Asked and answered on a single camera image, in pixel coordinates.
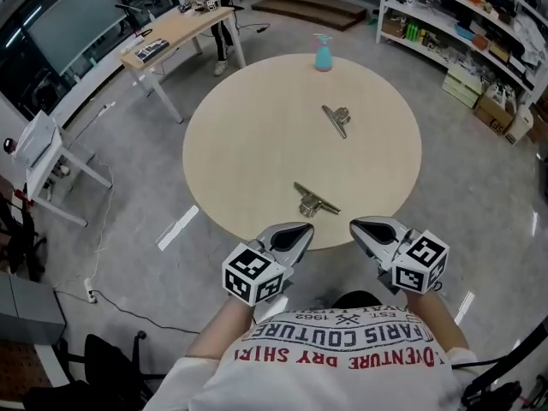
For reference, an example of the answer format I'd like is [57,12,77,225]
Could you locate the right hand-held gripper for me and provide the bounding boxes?
[348,216,451,296]

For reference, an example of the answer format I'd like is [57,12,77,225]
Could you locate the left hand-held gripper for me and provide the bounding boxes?
[222,222,316,310]

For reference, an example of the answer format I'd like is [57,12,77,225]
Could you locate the metal clip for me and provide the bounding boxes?
[293,181,343,218]
[321,104,353,140]

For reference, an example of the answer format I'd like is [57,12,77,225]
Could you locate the person's right forearm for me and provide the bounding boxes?
[403,291,470,355]

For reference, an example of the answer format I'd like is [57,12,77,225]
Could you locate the person's left forearm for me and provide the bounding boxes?
[186,294,254,360]

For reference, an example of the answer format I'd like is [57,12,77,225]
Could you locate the person's black trousers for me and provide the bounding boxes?
[332,289,383,312]

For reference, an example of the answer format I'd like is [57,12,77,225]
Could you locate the round wooden table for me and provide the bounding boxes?
[182,53,424,252]

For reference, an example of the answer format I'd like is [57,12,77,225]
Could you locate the person's white printed t-shirt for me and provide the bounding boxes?
[143,301,477,411]

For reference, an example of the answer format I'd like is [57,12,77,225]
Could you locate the brown cardboard box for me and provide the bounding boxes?
[473,94,517,137]

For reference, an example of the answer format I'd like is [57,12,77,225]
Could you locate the pale green stacked crates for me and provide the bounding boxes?
[441,64,485,109]

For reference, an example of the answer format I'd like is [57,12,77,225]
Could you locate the white house-shaped box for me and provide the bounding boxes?
[504,109,534,146]

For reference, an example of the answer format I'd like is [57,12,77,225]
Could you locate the black stand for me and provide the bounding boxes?
[460,323,548,411]

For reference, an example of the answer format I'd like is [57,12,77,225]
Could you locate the teal spray bottle pink nozzle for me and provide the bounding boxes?
[312,33,336,73]

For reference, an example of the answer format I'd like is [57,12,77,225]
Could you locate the black office chair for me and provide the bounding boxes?
[25,330,166,411]

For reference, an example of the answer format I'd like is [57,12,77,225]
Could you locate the teal tray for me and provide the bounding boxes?
[454,22,476,43]

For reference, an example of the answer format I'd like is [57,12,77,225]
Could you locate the small white table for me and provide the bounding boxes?
[25,124,115,229]

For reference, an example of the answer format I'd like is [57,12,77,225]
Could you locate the black and white keyboard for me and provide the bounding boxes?
[134,39,170,64]

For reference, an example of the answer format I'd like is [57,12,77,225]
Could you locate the rectangular wooden desk white legs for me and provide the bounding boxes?
[120,4,247,124]

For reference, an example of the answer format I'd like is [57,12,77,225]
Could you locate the brown wooden steps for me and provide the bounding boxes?
[250,0,368,32]

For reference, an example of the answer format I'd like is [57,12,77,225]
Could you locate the white shelf unit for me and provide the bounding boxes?
[375,0,548,116]

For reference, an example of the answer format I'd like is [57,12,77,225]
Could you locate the grey cabinet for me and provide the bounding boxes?
[0,270,68,343]

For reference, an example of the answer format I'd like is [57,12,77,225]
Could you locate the black folding chair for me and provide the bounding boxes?
[0,194,48,283]

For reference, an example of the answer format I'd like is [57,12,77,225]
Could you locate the grey projection screen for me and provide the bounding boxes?
[25,0,129,77]

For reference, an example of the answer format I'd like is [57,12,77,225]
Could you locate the black floor cable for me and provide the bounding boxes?
[53,287,202,336]

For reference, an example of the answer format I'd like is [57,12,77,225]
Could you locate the white floor cable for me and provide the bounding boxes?
[55,152,114,291]

